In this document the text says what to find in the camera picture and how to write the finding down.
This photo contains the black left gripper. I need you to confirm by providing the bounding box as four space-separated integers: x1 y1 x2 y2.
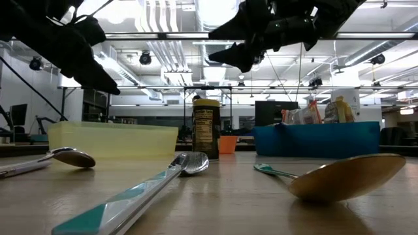
32 0 121 96

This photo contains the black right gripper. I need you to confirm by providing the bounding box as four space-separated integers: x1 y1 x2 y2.
208 0 319 74

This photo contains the red ramen packet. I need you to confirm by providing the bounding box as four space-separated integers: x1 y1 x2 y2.
280 100 323 126

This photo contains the dark jar yellow lid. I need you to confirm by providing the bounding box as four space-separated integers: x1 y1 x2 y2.
191 98 221 161

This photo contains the strip light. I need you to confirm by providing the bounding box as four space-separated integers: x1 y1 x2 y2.
336 32 415 39
104 32 163 39

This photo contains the yellow plastic bin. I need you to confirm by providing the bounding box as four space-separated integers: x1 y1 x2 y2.
48 121 180 160

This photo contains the black display screen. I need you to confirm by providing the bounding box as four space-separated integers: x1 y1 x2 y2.
254 101 299 127

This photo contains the small black monitor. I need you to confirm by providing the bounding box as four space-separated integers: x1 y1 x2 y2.
9 103 29 127

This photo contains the orange plastic bowl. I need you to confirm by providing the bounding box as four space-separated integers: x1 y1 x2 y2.
218 134 239 155

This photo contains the blue plastic bin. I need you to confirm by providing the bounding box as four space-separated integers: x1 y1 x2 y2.
253 121 381 160

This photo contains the black office chair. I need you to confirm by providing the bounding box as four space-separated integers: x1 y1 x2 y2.
379 127 406 147

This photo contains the ceiling air duct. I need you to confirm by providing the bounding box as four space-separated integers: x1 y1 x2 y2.
195 0 241 66

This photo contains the hanging ceiling camera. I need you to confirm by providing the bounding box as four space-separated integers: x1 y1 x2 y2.
138 50 153 66
29 55 43 71
370 53 387 66
308 76 324 89

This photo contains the spoon red handle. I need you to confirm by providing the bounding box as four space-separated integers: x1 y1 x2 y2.
0 147 97 180

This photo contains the spoon lavender handle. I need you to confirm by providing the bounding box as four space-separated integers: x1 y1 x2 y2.
0 159 53 179

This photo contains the spoon teal patterned handle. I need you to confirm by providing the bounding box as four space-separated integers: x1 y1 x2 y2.
51 151 210 235

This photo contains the gold spoon green handle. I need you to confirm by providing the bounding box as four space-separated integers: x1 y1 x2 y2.
253 153 408 204

